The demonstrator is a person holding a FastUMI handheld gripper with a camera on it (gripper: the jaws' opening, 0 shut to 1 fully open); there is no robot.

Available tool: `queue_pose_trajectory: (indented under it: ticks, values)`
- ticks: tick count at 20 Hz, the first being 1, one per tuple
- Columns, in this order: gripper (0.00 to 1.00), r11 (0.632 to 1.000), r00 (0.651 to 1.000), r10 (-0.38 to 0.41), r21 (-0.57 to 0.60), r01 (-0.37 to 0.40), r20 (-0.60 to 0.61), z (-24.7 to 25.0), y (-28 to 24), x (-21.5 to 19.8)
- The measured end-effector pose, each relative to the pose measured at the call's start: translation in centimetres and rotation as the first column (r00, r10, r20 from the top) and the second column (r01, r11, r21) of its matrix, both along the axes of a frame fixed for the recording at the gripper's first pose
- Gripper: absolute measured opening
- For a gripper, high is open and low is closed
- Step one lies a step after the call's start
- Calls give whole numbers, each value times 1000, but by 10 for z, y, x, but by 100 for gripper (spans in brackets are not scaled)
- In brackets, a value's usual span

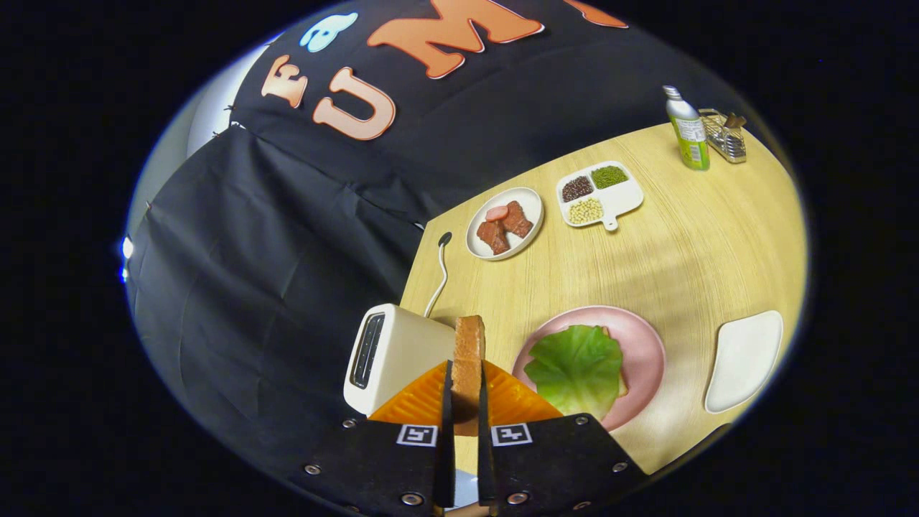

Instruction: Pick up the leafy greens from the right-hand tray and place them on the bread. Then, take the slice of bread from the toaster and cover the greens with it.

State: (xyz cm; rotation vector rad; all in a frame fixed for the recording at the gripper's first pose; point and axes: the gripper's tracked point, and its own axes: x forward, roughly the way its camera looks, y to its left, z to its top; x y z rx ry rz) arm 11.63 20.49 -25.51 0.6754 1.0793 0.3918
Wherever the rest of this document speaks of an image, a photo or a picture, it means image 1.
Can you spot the pile of green beans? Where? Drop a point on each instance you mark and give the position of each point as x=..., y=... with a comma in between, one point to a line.
x=609, y=177

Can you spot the white toaster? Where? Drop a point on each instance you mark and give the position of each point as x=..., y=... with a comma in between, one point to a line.
x=409, y=352

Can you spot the pile of pale soybeans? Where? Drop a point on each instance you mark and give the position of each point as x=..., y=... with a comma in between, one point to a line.
x=586, y=210

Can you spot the pink plate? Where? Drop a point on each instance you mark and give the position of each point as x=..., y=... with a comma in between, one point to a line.
x=639, y=352

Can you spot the round white plate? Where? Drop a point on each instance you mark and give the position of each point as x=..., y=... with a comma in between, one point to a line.
x=533, y=208

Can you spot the black backdrop cloth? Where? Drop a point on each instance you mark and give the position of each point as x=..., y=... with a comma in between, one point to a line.
x=251, y=287

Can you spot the green and silver bottle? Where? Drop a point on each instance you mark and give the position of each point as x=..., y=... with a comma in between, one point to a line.
x=691, y=136

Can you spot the brown meat piece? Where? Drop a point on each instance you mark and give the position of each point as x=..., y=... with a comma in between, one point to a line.
x=518, y=220
x=493, y=237

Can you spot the white bread slice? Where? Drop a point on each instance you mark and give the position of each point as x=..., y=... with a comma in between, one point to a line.
x=622, y=386

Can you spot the red sausage slice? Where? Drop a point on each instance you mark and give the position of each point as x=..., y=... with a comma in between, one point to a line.
x=497, y=213

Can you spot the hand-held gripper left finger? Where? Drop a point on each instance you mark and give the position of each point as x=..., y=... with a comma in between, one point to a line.
x=388, y=459

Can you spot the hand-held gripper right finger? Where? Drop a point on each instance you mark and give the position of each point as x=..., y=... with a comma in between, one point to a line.
x=560, y=459

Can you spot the green lettuce leaf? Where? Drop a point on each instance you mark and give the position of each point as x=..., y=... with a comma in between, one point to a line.
x=574, y=370

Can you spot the pile of dark red beans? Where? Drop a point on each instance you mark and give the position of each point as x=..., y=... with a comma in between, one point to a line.
x=577, y=189

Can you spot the small white plate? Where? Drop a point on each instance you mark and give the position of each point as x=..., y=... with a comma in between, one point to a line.
x=743, y=362

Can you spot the toasted bread slice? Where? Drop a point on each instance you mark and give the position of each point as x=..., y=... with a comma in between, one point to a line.
x=468, y=359

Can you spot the white divided dish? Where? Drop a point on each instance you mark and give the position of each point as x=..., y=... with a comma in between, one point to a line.
x=624, y=201

